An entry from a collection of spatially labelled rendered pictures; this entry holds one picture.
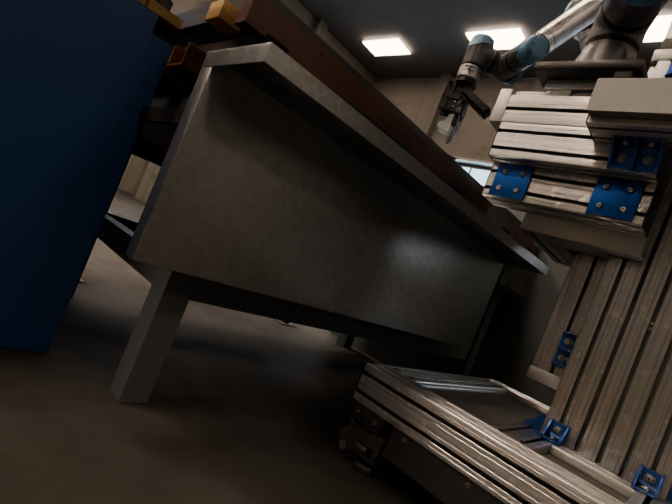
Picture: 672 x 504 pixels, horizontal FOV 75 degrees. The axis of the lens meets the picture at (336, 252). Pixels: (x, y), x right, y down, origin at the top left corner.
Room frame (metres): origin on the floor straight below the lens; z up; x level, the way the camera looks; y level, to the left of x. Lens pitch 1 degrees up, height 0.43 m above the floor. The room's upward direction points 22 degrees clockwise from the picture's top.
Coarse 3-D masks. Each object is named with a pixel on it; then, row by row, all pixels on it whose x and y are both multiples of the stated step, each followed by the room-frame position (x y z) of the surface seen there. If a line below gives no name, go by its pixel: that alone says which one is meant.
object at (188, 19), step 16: (240, 0) 0.89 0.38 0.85; (272, 0) 0.85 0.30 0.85; (192, 16) 1.05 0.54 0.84; (288, 16) 0.88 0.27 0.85; (176, 32) 1.12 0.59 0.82; (192, 32) 1.07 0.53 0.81; (208, 32) 1.03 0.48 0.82; (240, 32) 0.96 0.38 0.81; (304, 32) 0.92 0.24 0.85; (384, 96) 1.12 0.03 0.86; (400, 112) 1.18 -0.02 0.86; (416, 128) 1.24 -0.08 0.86; (432, 144) 1.30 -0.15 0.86; (448, 160) 1.38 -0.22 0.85
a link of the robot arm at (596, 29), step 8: (600, 8) 1.00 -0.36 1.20; (600, 16) 0.99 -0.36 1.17; (600, 24) 1.00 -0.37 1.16; (608, 24) 0.98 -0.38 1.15; (648, 24) 0.95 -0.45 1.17; (592, 32) 1.02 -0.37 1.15; (600, 32) 1.00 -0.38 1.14; (608, 32) 0.98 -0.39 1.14; (616, 32) 0.98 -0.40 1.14; (624, 32) 0.97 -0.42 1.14; (632, 32) 0.97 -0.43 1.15; (640, 32) 0.97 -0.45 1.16; (640, 40) 0.98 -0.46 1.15
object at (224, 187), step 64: (192, 128) 0.73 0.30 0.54; (256, 128) 0.81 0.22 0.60; (192, 192) 0.76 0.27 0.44; (256, 192) 0.85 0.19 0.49; (320, 192) 0.96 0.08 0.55; (384, 192) 1.09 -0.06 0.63; (192, 256) 0.80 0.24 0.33; (256, 256) 0.89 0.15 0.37; (320, 256) 1.01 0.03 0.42; (384, 256) 1.16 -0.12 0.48; (448, 256) 1.37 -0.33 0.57; (384, 320) 1.24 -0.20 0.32; (448, 320) 1.48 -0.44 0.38
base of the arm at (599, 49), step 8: (592, 40) 1.01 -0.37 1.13; (600, 40) 0.99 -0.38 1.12; (608, 40) 0.98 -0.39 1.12; (616, 40) 0.97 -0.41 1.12; (624, 40) 0.97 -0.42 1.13; (632, 40) 0.97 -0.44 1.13; (584, 48) 1.03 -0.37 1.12; (592, 48) 1.00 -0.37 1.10; (600, 48) 0.98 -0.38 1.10; (608, 48) 0.97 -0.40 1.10; (616, 48) 0.97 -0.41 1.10; (624, 48) 0.97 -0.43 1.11; (632, 48) 0.97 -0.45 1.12; (584, 56) 1.00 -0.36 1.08; (592, 56) 0.98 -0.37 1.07; (600, 56) 0.97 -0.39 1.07; (608, 56) 0.96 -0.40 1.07; (616, 56) 0.96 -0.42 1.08; (624, 56) 0.97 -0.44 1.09; (632, 56) 0.97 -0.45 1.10
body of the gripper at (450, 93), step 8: (456, 80) 1.40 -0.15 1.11; (464, 80) 1.38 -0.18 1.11; (472, 80) 1.38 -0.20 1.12; (448, 88) 1.43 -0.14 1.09; (456, 88) 1.41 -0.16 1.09; (464, 88) 1.39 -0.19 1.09; (472, 88) 1.41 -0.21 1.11; (448, 96) 1.39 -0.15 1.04; (456, 96) 1.38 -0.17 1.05; (464, 96) 1.39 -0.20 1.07; (440, 104) 1.39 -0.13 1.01; (448, 104) 1.39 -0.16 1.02; (456, 104) 1.38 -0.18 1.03; (464, 104) 1.37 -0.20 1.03; (440, 112) 1.46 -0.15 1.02; (448, 112) 1.42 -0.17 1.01; (464, 112) 1.41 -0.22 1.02
